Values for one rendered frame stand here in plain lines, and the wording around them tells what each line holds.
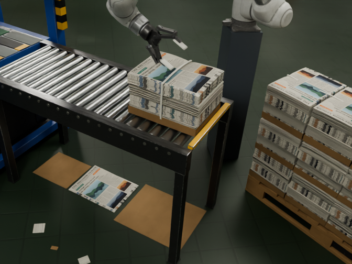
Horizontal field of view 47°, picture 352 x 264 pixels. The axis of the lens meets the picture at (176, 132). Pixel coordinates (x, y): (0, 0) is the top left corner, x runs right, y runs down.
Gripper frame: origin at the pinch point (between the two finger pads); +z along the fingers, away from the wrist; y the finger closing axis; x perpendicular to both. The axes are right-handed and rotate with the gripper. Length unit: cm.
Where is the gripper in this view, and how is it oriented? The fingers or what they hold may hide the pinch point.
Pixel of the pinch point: (177, 57)
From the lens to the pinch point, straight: 190.6
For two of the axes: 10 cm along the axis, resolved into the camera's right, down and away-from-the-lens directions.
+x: -4.8, 5.0, -7.2
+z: 7.5, 6.6, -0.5
